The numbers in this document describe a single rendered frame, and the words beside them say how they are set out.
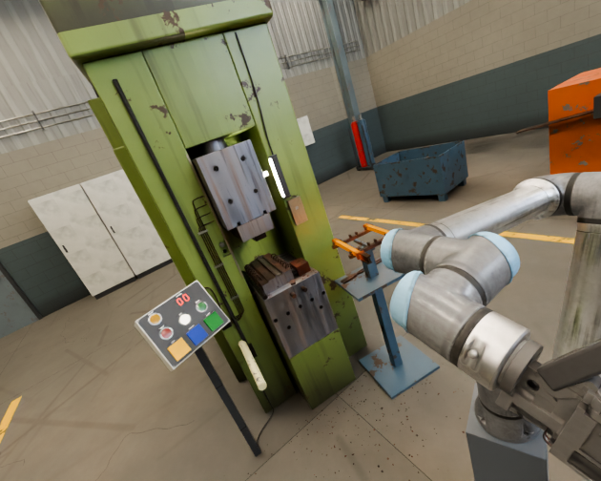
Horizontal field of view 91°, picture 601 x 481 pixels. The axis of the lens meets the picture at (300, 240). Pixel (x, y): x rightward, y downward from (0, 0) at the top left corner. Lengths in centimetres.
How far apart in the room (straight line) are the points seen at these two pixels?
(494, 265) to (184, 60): 164
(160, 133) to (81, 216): 519
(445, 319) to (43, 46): 784
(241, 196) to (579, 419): 148
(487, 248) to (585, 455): 26
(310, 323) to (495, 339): 157
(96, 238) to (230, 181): 540
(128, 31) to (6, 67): 618
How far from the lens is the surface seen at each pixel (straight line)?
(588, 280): 104
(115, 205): 678
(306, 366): 208
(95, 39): 177
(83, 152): 748
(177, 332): 156
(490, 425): 134
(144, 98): 176
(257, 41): 193
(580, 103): 426
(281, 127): 186
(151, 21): 180
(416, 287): 47
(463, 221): 72
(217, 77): 182
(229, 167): 161
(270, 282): 178
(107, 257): 689
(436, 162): 493
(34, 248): 763
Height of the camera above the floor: 174
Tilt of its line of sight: 20 degrees down
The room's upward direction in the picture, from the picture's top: 20 degrees counter-clockwise
